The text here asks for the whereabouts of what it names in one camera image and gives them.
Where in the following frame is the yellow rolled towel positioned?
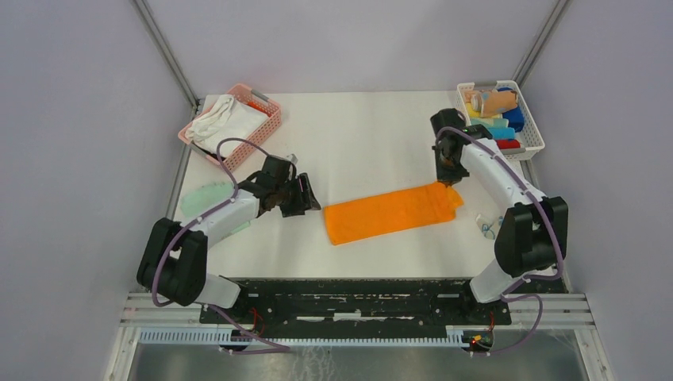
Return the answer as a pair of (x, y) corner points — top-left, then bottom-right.
(465, 103), (502, 118)

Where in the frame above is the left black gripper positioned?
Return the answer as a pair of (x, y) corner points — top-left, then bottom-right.
(275, 172), (321, 217)

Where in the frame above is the bright orange towel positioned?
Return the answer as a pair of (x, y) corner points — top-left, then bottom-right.
(323, 182), (463, 245)

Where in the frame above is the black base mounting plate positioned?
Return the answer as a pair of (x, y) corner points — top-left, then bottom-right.
(227, 278), (512, 339)

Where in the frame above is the red item in basket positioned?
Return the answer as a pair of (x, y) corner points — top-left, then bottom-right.
(246, 102), (268, 114)

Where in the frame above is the orange polka dot towel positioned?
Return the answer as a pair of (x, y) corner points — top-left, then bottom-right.
(469, 90), (519, 117)

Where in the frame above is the teal rolled towel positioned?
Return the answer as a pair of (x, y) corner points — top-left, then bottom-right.
(470, 117), (509, 129)

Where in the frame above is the mint green folded towel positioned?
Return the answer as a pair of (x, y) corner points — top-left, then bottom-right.
(180, 182), (257, 240)

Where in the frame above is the white slotted cable duct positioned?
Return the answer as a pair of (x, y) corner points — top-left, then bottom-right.
(138, 328), (469, 348)

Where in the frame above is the light blue rolled towel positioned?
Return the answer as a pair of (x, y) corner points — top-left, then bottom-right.
(486, 127), (516, 140)

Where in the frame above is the white cloth in basket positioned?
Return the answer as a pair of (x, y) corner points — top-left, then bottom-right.
(185, 94), (268, 155)

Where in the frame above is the patterned white blue towel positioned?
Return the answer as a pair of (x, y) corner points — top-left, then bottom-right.
(475, 214), (504, 240)

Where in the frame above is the red blue rolled towel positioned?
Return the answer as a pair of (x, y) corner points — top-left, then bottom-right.
(496, 139), (521, 151)

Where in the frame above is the dark blue rolled towel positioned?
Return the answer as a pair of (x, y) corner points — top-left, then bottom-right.
(497, 87), (525, 133)

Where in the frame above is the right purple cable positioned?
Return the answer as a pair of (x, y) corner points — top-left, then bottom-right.
(433, 125), (566, 357)

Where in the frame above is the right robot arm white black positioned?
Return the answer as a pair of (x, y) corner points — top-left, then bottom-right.
(430, 108), (569, 324)

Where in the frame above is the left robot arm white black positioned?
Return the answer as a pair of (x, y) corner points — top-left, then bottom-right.
(137, 156), (321, 323)

